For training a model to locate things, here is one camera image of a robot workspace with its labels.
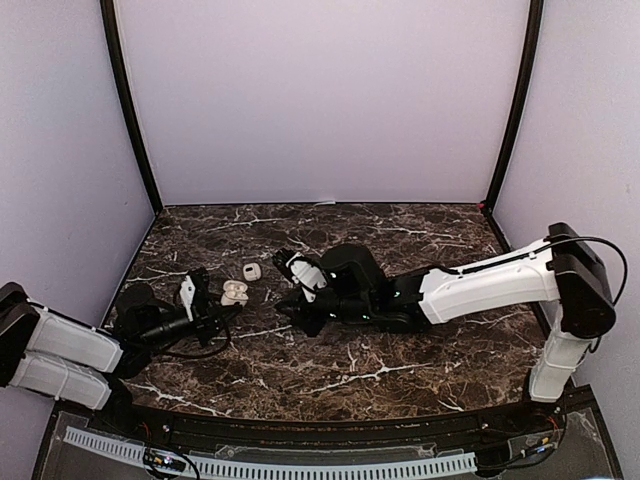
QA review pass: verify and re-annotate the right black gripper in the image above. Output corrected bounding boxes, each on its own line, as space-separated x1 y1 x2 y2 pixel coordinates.
276 285 373 338

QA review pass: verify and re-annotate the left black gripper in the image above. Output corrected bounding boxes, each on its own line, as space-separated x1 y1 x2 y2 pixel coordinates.
138 293 241 350

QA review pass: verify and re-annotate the white charging case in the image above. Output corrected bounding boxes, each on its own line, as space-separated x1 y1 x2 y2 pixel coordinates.
242 263 262 282
220 280 249 306

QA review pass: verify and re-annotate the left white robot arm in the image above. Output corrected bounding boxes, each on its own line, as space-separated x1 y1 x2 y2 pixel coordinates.
1 273 243 436

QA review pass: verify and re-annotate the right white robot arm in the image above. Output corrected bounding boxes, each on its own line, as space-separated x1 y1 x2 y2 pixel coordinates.
272 222 621 434

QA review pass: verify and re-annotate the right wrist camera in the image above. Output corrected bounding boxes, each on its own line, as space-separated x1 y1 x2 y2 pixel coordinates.
272 249 328 303

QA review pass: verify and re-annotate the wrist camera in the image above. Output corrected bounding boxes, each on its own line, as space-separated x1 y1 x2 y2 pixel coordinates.
272 249 328 303
178 267 209 322

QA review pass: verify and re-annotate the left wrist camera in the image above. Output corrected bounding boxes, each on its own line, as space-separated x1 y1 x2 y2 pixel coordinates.
178 267 209 322

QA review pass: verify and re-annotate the black front rail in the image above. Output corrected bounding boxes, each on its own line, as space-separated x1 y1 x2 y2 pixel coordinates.
116 403 525 450

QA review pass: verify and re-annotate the white slotted cable duct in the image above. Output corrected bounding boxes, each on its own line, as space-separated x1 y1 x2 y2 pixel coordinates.
62 427 477 479

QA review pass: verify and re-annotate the left black frame post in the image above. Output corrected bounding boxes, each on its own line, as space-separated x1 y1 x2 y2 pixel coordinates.
99 0 164 216

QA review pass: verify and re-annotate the black frame post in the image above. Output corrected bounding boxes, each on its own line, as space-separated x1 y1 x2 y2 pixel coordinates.
483 0 544 212
99 0 164 216

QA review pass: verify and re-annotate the right black frame post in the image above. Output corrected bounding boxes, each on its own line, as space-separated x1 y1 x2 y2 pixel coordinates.
483 0 544 212

